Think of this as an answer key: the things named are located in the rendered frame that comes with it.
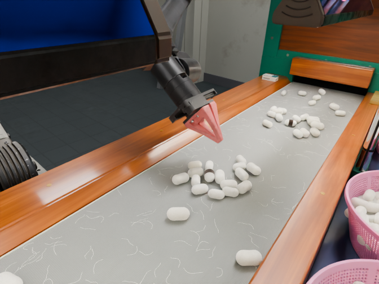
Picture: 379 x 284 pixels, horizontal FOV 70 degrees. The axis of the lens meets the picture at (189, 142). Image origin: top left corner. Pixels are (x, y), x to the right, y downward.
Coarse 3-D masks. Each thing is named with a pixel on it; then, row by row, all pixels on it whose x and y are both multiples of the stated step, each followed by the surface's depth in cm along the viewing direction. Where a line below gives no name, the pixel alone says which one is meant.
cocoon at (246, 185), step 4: (244, 180) 54; (248, 180) 54; (240, 184) 53; (244, 184) 53; (248, 184) 53; (240, 188) 52; (244, 188) 52; (248, 188) 53; (240, 192) 52; (244, 192) 52
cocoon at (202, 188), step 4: (200, 184) 52; (204, 184) 52; (192, 188) 52; (196, 188) 52; (200, 188) 52; (204, 188) 52; (192, 192) 52; (196, 192) 52; (200, 192) 52; (204, 192) 52
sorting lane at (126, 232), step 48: (288, 96) 107; (336, 96) 109; (192, 144) 70; (240, 144) 71; (288, 144) 72; (144, 192) 53; (288, 192) 54; (48, 240) 42; (96, 240) 42; (144, 240) 42; (192, 240) 43; (240, 240) 43
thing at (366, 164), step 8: (376, 112) 61; (376, 120) 61; (376, 128) 61; (368, 136) 64; (376, 136) 62; (368, 144) 64; (376, 144) 64; (360, 152) 75; (368, 152) 64; (360, 160) 66; (368, 160) 65; (360, 168) 66; (352, 176) 67
